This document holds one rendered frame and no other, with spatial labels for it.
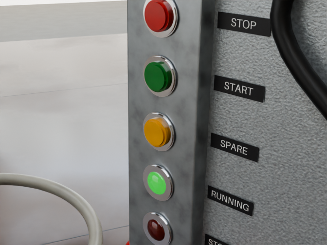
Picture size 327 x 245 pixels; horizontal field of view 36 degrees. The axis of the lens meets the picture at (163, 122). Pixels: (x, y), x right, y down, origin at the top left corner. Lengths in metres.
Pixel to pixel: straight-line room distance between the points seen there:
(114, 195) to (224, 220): 2.66
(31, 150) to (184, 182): 3.34
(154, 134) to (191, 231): 0.10
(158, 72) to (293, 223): 0.16
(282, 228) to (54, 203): 2.69
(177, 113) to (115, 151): 3.24
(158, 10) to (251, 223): 0.19
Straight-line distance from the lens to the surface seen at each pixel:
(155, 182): 0.46
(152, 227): 0.49
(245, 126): 0.41
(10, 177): 1.30
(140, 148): 0.47
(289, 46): 0.35
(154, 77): 0.42
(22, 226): 2.90
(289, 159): 0.40
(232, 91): 0.40
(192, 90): 0.41
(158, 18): 0.40
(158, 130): 0.43
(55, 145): 3.81
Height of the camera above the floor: 1.57
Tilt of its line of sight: 22 degrees down
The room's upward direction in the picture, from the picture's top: 1 degrees clockwise
